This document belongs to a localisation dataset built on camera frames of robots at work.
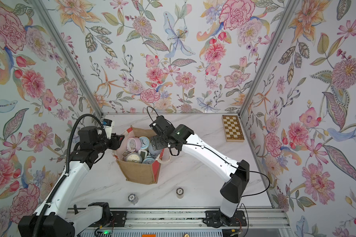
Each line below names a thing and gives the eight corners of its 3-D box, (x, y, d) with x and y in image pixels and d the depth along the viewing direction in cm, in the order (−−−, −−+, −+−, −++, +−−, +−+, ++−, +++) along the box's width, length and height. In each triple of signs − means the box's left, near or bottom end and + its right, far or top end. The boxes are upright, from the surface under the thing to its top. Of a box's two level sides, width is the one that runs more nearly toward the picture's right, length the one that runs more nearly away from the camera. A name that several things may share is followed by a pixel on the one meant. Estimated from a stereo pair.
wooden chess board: (226, 142, 107) (228, 139, 104) (220, 117, 122) (221, 114, 119) (244, 142, 107) (246, 139, 104) (236, 118, 122) (237, 114, 119)
